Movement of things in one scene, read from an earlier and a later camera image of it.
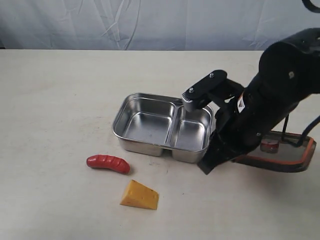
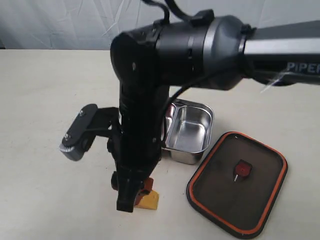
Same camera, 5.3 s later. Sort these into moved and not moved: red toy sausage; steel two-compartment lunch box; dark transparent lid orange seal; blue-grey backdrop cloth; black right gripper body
Moved: red toy sausage; dark transparent lid orange seal; black right gripper body
Not moved: steel two-compartment lunch box; blue-grey backdrop cloth
